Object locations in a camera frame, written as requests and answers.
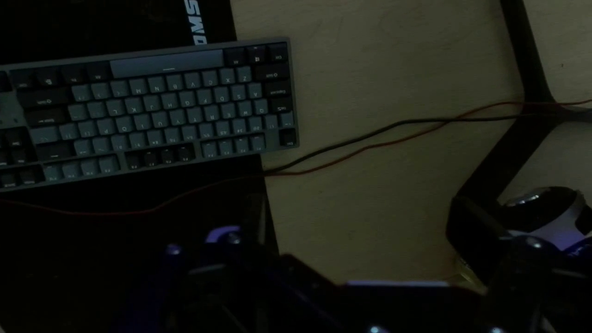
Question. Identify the black purple gripper left finger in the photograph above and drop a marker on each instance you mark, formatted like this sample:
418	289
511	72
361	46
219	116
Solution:
246	289

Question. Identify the black desk mat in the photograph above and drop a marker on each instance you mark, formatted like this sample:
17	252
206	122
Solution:
93	259

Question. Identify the grey rounded device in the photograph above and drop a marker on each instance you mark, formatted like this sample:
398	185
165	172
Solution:
555	215

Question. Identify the black monitor stand leg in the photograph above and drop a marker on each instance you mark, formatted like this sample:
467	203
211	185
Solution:
524	55

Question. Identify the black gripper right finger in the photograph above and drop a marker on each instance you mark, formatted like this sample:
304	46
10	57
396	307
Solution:
518	283

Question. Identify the grey keyboard with dark keys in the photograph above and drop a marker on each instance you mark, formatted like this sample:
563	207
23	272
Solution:
154	111

